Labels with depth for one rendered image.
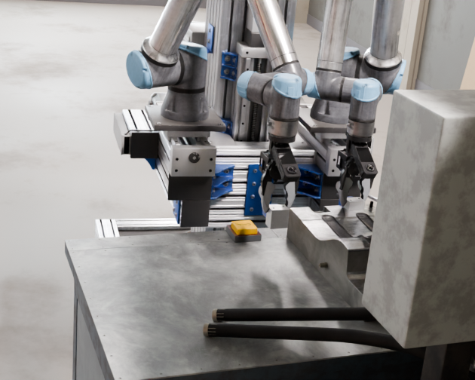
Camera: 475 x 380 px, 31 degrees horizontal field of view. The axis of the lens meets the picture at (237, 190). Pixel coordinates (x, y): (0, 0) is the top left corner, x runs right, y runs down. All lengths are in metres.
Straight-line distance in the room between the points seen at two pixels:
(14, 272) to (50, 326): 0.51
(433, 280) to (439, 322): 0.08
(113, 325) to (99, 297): 0.14
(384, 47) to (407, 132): 1.31
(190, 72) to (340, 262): 0.80
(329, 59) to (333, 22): 0.11
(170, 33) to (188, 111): 0.29
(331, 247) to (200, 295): 0.36
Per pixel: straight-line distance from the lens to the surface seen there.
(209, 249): 2.39
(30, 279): 3.96
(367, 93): 2.42
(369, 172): 2.42
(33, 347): 3.46
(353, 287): 2.15
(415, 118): 1.40
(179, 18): 2.46
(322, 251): 2.29
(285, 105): 2.19
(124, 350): 1.91
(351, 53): 2.79
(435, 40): 7.69
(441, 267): 1.43
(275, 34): 2.37
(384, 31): 2.68
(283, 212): 2.28
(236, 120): 2.85
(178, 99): 2.68
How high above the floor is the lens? 1.80
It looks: 21 degrees down
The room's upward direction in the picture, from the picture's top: 5 degrees clockwise
